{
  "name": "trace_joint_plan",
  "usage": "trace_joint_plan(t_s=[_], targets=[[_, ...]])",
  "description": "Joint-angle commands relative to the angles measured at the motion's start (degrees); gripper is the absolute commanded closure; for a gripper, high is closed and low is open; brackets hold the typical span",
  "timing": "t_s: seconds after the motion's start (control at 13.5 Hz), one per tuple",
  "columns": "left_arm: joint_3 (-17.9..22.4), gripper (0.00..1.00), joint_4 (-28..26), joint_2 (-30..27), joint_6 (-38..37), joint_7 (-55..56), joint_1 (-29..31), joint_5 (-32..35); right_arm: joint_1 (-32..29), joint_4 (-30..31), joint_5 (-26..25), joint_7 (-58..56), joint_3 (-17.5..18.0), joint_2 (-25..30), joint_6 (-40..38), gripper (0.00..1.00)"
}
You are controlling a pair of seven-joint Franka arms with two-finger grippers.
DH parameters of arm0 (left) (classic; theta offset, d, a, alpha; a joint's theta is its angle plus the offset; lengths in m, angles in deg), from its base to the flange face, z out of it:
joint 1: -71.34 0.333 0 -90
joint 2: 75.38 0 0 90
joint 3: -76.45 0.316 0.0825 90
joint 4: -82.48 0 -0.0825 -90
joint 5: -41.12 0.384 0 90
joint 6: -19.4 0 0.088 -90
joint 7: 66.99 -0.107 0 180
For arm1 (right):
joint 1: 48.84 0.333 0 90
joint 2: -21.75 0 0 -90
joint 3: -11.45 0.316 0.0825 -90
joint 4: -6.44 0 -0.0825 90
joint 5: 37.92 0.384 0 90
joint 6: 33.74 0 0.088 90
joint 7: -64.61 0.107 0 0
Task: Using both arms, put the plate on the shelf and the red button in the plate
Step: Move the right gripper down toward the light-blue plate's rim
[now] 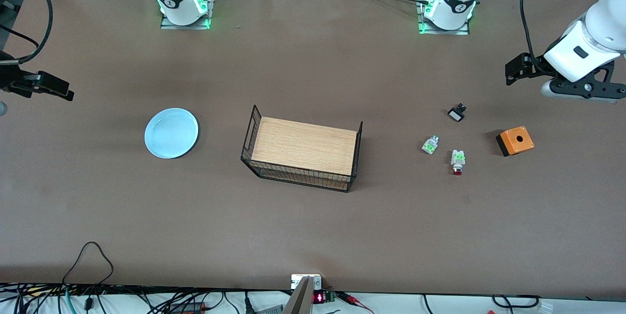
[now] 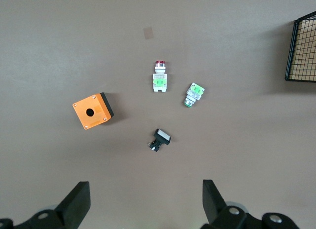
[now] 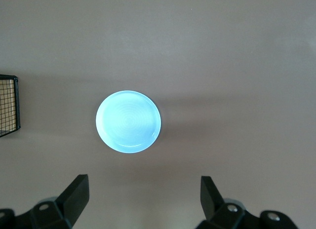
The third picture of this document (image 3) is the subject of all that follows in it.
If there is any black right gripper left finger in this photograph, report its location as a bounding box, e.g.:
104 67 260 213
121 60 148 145
14 174 89 229

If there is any light blue round plate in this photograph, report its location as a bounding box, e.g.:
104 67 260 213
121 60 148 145
95 90 162 154

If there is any black wire basket wooden board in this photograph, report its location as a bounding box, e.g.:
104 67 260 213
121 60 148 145
0 74 21 138

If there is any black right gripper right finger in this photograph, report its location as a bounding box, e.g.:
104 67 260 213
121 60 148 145
195 176 260 229

